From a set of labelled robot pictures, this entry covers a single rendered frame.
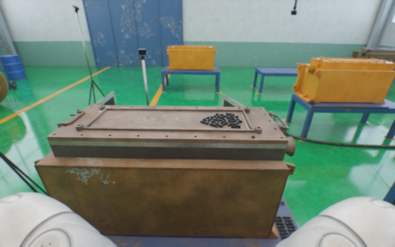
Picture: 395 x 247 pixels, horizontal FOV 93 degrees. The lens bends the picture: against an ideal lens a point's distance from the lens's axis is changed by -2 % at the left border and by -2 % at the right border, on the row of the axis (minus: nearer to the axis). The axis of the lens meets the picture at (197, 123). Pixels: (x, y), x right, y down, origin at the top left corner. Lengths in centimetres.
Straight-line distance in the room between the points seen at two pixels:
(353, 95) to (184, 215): 391
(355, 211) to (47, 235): 59
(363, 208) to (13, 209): 73
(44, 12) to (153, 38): 501
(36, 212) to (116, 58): 1030
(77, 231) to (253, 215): 105
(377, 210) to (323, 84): 363
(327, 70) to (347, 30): 833
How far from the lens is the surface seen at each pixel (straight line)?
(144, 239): 151
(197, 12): 999
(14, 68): 1011
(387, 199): 278
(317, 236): 43
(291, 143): 128
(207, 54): 614
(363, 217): 54
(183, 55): 617
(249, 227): 142
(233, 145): 104
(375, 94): 481
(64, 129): 132
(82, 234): 45
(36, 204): 56
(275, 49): 1078
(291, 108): 456
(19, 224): 54
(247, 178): 110
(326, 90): 420
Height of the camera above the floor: 189
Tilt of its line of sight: 27 degrees down
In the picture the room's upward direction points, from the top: 1 degrees clockwise
